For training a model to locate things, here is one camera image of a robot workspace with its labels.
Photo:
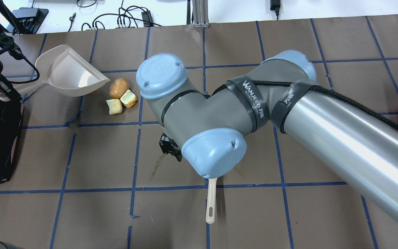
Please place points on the cream hand brush black bristles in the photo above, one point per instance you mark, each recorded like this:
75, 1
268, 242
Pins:
211, 201

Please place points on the beige plastic dustpan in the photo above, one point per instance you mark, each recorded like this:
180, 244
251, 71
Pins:
66, 72

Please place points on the yellow bread chunk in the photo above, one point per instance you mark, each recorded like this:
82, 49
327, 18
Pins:
114, 106

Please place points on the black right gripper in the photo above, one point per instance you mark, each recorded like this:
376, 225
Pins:
170, 147

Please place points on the pale bread chunk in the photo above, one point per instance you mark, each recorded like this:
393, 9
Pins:
128, 99

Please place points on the aluminium frame post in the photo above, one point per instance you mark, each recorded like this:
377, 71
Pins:
200, 14

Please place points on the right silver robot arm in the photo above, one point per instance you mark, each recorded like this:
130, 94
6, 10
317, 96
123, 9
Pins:
358, 144

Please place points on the brown round bread roll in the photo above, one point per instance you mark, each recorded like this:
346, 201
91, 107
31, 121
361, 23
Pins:
118, 88

